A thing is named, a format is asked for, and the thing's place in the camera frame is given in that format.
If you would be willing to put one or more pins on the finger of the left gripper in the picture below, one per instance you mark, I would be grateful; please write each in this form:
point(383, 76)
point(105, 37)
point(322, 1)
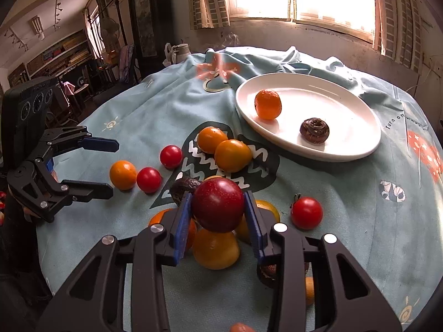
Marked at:
point(36, 189)
point(57, 141)

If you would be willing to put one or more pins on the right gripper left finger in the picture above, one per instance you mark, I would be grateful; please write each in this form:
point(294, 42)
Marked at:
point(92, 297)

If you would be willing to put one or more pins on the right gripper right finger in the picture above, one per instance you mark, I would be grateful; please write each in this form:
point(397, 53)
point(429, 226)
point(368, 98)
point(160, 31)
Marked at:
point(345, 297)

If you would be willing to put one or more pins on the small orange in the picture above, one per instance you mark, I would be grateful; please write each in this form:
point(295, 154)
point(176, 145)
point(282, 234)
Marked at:
point(123, 175)

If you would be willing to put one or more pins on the red tomato with stem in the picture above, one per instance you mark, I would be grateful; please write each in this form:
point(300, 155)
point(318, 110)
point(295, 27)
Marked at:
point(306, 212)

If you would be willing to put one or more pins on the red cherry tomato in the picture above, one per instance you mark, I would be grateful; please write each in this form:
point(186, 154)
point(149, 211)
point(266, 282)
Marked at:
point(149, 180)
point(171, 157)

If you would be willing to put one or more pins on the yellow orange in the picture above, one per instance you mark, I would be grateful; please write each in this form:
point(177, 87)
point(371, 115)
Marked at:
point(215, 251)

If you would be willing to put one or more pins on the dark wrinkled passion fruit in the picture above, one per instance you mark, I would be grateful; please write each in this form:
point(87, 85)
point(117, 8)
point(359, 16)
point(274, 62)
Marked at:
point(182, 186)

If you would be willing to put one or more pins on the orange fruit pair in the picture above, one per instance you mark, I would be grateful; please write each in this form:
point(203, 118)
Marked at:
point(232, 155)
point(209, 138)

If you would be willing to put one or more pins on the mandarin orange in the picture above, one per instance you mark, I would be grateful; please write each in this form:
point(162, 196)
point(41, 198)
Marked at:
point(268, 105)

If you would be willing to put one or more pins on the person's left hand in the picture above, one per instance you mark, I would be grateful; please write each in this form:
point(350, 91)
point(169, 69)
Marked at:
point(15, 205)

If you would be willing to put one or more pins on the light blue patterned tablecloth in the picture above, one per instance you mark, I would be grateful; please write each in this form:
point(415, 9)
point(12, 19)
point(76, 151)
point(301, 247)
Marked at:
point(386, 208)

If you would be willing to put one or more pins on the white oval plate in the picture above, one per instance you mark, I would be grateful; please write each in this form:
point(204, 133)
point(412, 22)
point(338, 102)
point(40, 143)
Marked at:
point(355, 130)

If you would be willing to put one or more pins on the dark framed picture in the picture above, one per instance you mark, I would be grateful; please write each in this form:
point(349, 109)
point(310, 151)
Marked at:
point(145, 35)

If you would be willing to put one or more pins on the left checkered curtain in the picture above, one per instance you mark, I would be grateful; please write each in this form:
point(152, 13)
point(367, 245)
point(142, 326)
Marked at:
point(208, 14)

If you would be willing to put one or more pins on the checkered curtain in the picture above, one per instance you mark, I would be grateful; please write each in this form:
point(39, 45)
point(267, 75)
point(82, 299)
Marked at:
point(398, 32)
point(208, 14)

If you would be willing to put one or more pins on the right checkered curtain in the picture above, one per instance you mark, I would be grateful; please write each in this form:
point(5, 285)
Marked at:
point(398, 32)

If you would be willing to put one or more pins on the wall bookshelf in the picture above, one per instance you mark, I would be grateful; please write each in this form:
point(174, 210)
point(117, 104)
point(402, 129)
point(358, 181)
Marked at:
point(55, 60)

